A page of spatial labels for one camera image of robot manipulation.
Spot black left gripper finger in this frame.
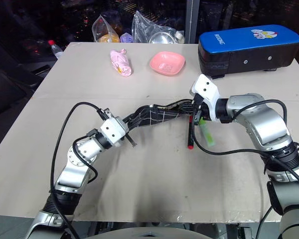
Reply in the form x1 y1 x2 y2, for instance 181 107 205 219
123 109 147 122
126 119 150 129

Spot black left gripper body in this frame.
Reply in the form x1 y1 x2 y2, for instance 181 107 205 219
118 116 131 132

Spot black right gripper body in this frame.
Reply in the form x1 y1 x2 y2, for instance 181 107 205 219
192 96 210 125

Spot black white-grid pouch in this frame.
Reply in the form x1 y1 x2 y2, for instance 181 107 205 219
122 99 198 129

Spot green highlighter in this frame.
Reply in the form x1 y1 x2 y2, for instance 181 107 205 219
198 119 216 148

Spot red marker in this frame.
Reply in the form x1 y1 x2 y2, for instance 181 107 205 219
187 116 195 150

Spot pink square plastic bowl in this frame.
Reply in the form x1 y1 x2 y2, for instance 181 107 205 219
149 51 186 76

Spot pink wrapped toy packet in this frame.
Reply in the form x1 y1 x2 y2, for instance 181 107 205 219
110 48 134 78

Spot purple small object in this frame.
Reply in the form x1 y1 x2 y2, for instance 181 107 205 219
121 32 134 43

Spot white vertical pole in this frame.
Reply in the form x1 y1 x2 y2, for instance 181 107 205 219
185 0 198 44

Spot blue black padded box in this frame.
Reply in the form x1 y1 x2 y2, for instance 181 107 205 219
198 23 299 80

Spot clear crumpled plastic bag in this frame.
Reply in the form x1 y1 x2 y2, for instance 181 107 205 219
131 10 185 45

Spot clear bag with orange contents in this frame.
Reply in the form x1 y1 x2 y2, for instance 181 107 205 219
92 14 122 43

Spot red-capped plastic water bottle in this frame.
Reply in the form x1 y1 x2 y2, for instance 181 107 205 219
48 39 64 60

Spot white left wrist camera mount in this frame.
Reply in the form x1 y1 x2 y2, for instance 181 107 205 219
99 117 129 148

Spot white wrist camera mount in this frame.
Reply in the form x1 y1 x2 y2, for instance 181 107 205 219
189 74 220 122
99 117 129 148

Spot thin black strap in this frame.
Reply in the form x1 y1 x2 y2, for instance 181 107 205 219
125 133 137 147

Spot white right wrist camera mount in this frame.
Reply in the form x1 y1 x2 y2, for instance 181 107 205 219
189 74 220 122

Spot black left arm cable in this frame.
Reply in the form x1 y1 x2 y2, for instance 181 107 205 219
50 102 109 239

